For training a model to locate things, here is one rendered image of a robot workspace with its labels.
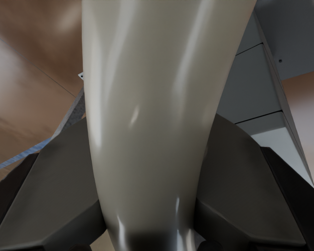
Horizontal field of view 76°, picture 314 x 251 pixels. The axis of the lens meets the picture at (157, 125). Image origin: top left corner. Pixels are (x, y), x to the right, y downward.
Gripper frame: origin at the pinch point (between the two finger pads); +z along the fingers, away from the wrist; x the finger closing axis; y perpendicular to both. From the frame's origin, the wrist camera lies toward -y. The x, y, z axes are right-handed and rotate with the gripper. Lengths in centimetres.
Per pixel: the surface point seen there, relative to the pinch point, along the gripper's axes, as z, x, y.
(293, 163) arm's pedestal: 38, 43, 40
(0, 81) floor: 174, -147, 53
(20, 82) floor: 170, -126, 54
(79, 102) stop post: 120, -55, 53
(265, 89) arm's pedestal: 50, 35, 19
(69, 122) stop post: 104, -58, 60
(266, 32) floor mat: 113, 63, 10
